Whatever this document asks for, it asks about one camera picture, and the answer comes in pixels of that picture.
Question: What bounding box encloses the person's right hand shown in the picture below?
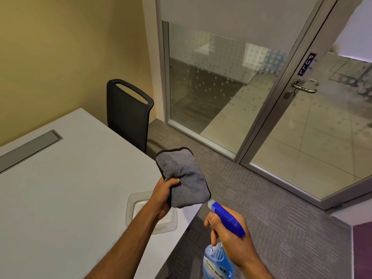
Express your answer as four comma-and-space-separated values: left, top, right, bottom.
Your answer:
203, 205, 262, 270

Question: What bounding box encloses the person's left hand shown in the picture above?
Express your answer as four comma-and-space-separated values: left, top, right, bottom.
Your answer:
148, 177, 181, 222

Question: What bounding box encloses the blue spray bottle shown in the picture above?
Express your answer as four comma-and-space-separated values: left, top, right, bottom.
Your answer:
202, 199, 247, 279

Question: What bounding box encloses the grey orange microfibre cloth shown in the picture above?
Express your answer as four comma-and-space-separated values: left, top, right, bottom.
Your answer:
155, 147, 211, 209

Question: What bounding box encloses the glass door with metal frame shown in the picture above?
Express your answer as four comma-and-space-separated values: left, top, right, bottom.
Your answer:
239, 0, 372, 211

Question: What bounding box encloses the silver glass door handle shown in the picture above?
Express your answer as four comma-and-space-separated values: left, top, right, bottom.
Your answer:
291, 79, 318, 98

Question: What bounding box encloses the person's left forearm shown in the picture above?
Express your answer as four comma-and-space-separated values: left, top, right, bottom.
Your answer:
83, 200, 168, 279

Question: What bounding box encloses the person's right forearm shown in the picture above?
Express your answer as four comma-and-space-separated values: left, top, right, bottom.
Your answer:
240, 257, 275, 279

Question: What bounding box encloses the blue PULL sign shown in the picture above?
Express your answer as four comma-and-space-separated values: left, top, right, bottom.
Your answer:
297, 52, 317, 77

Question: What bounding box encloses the clear plastic container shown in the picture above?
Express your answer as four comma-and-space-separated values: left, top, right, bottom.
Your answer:
125, 191, 178, 235

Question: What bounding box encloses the black office chair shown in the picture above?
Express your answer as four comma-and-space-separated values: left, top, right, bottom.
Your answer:
106, 79, 155, 156

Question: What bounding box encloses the fixed glass partition panel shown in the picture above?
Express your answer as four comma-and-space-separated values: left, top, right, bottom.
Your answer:
155, 0, 326, 162

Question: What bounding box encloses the pack of water bottles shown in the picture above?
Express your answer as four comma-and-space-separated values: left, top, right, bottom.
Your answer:
260, 50, 290, 74

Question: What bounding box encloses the grey cable hatch lid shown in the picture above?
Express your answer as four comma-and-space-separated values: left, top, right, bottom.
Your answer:
0, 129, 63, 175

